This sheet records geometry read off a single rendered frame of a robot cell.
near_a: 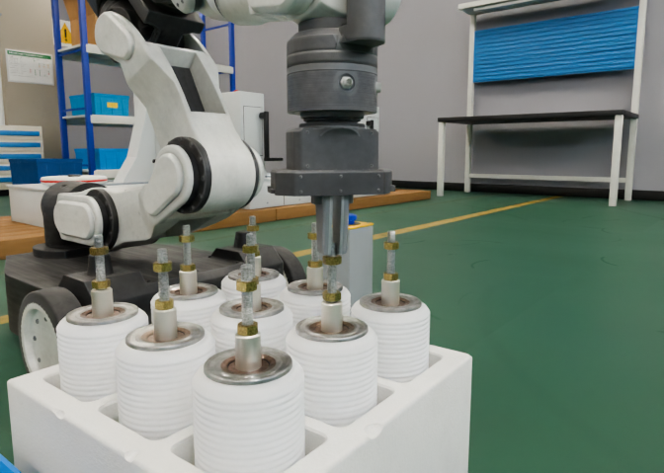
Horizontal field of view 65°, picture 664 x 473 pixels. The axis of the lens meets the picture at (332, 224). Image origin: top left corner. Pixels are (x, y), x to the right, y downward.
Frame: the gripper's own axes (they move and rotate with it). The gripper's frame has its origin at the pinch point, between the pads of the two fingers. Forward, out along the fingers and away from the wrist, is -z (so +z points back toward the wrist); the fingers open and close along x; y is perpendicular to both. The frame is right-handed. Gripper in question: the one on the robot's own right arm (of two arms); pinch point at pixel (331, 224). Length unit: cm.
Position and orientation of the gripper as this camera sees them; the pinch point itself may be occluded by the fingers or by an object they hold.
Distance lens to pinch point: 52.7
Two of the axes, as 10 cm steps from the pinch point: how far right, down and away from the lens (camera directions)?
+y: 3.0, 1.3, -9.4
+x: -9.5, 0.4, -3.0
